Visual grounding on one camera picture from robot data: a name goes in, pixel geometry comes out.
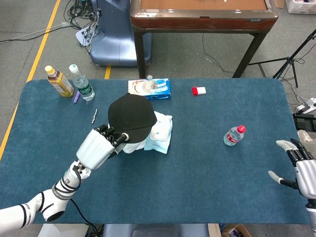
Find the white plastic crate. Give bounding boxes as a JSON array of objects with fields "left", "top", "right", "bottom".
[{"left": 285, "top": 0, "right": 316, "bottom": 14}]

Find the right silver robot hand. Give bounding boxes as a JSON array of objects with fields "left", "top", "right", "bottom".
[{"left": 268, "top": 138, "right": 316, "bottom": 198}]

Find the white foam mannequin head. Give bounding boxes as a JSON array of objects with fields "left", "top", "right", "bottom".
[{"left": 121, "top": 140, "right": 147, "bottom": 155}]

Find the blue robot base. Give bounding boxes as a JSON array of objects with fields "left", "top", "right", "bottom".
[{"left": 89, "top": 0, "right": 153, "bottom": 67}]

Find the black tripod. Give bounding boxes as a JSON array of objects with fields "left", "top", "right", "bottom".
[{"left": 248, "top": 28, "right": 316, "bottom": 88}]

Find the yellow tea bottle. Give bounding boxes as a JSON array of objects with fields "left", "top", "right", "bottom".
[{"left": 44, "top": 65, "right": 75, "bottom": 98}]

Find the red label water bottle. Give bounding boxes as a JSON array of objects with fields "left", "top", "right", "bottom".
[{"left": 223, "top": 124, "right": 247, "bottom": 147}]

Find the black cable bundle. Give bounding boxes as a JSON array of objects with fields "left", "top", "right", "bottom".
[{"left": 64, "top": 0, "right": 102, "bottom": 54}]

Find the cardboard box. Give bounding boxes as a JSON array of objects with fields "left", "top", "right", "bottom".
[{"left": 221, "top": 224, "right": 252, "bottom": 237}]

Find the white power strip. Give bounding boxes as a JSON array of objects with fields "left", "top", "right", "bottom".
[{"left": 295, "top": 97, "right": 316, "bottom": 115}]

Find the black baseball cap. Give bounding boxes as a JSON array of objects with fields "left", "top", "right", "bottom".
[{"left": 108, "top": 93, "right": 158, "bottom": 144}]

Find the black equipment box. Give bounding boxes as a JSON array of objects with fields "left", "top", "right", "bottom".
[{"left": 293, "top": 112, "right": 316, "bottom": 131}]

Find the blue cookie box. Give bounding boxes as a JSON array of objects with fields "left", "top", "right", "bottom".
[{"left": 128, "top": 78, "right": 172, "bottom": 101}]

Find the beige shoe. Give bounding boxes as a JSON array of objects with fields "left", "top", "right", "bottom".
[{"left": 297, "top": 129, "right": 316, "bottom": 143}]

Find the red and white small box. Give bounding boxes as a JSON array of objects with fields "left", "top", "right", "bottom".
[{"left": 192, "top": 86, "right": 207, "bottom": 96}]

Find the light blue wet wipes pack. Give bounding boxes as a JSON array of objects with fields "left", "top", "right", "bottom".
[{"left": 144, "top": 111, "right": 173, "bottom": 155}]

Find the brown mahjong table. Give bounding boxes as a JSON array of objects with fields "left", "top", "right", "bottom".
[{"left": 130, "top": 0, "right": 279, "bottom": 79}]

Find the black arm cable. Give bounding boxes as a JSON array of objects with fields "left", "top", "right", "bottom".
[{"left": 70, "top": 198, "right": 100, "bottom": 237}]

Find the blue table mat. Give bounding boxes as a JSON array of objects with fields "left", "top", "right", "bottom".
[{"left": 0, "top": 78, "right": 311, "bottom": 225}]

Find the green label water bottle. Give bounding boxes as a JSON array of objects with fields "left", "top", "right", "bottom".
[{"left": 69, "top": 64, "right": 96, "bottom": 102}]

